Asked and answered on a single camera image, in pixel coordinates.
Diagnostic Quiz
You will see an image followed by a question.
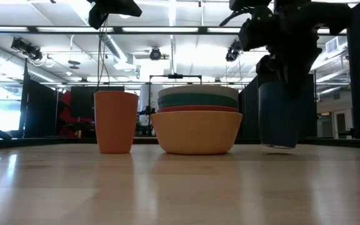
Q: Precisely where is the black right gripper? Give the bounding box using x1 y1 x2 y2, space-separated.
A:
238 5 324 98

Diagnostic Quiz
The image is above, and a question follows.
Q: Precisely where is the blue cup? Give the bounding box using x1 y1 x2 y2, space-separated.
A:
257 80 301 149

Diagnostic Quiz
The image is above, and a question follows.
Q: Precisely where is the white bowl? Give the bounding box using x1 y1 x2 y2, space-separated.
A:
157 84 239 101

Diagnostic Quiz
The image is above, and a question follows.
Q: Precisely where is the green bowl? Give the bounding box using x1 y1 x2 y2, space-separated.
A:
157 92 239 109

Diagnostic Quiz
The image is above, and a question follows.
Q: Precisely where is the red bowl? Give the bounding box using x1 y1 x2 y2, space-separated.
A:
157 105 239 114

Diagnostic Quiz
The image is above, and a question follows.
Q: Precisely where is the peach orange bowl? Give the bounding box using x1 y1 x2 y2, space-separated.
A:
150 111 243 156

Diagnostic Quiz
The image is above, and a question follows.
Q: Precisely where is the orange cup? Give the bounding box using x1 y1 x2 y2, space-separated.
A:
94 91 139 154

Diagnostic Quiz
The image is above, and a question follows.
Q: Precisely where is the black ceiling spotlight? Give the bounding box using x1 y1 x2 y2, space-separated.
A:
10 37 43 61
225 39 243 63
149 47 163 61

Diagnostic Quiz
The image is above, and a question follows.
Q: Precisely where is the white air vent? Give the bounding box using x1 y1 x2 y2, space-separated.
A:
325 36 340 54

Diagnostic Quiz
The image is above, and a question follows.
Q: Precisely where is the black computer monitor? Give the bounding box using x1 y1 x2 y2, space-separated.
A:
70 86 125 119

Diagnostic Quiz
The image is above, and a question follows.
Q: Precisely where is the red chair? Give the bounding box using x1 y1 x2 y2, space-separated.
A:
59 90 95 138

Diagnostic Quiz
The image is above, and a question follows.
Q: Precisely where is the narrow black room partition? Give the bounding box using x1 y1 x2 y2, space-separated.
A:
17 58 59 138

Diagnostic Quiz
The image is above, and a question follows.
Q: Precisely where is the black metal frame stand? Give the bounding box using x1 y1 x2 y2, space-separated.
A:
147 73 203 137

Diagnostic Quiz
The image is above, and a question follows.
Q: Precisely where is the black hanging cable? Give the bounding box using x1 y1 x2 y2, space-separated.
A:
96 18 111 92

